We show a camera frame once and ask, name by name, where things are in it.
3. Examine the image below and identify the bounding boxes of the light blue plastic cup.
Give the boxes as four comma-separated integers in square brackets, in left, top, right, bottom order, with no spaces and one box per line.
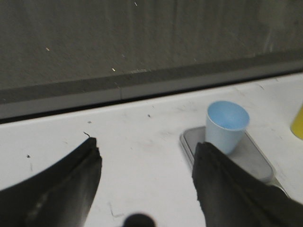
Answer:
[205,101,250,154]

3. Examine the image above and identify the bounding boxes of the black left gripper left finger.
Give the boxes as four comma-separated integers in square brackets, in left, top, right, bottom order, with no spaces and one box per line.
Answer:
[0,137,102,227]

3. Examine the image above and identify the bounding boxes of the yellow squeeze bottle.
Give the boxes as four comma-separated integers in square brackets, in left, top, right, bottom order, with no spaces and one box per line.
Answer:
[290,105,303,140]

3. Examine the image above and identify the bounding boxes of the silver digital kitchen scale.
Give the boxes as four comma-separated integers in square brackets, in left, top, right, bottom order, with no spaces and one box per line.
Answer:
[179,126,287,194]

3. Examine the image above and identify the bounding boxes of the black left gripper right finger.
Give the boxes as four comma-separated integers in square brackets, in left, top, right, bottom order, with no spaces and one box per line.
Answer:
[192,142,303,227]

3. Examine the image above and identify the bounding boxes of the grey stone counter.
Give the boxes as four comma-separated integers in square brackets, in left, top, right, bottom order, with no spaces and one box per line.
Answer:
[0,0,303,122]

